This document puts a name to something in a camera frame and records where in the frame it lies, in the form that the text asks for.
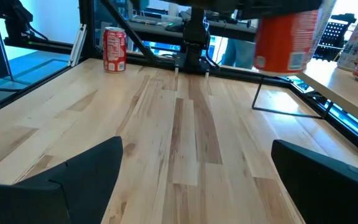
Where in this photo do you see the black perforated panel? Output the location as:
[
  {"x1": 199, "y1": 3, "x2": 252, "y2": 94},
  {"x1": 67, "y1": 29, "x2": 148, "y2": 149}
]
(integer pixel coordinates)
[{"x1": 317, "y1": 14, "x2": 357, "y2": 60}]

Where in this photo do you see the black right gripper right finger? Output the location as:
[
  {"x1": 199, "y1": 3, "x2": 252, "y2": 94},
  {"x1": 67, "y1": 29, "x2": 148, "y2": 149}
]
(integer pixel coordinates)
[{"x1": 271, "y1": 139, "x2": 358, "y2": 224}]

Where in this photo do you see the slim white Celsius can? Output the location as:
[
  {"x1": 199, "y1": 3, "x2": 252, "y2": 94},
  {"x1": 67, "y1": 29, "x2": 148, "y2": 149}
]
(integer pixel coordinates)
[
  {"x1": 336, "y1": 0, "x2": 358, "y2": 73},
  {"x1": 308, "y1": 0, "x2": 337, "y2": 62}
]

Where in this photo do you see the silver bracket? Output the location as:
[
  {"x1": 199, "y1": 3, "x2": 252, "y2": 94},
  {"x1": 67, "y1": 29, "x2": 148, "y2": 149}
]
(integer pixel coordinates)
[{"x1": 68, "y1": 24, "x2": 87, "y2": 68}]

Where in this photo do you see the person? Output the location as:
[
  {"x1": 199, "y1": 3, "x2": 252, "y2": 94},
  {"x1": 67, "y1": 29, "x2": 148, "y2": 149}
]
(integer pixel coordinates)
[{"x1": 221, "y1": 37, "x2": 257, "y2": 70}]

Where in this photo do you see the grey desk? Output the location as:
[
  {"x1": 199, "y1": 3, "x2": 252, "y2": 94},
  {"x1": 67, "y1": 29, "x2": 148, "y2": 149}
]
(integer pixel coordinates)
[
  {"x1": 209, "y1": 18, "x2": 259, "y2": 43},
  {"x1": 126, "y1": 17, "x2": 186, "y2": 47}
]

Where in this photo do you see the black computer mouse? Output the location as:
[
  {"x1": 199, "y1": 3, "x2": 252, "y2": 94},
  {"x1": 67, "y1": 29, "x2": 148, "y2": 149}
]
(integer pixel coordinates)
[{"x1": 165, "y1": 22, "x2": 185, "y2": 33}]

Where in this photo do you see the wooden shelf with black legs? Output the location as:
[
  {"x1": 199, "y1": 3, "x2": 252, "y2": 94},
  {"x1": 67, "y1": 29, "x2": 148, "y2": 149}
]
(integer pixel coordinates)
[{"x1": 251, "y1": 57, "x2": 358, "y2": 133}]

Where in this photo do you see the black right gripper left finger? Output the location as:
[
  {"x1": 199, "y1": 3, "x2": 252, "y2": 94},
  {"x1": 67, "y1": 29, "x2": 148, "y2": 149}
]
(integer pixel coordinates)
[{"x1": 0, "y1": 136, "x2": 124, "y2": 224}]

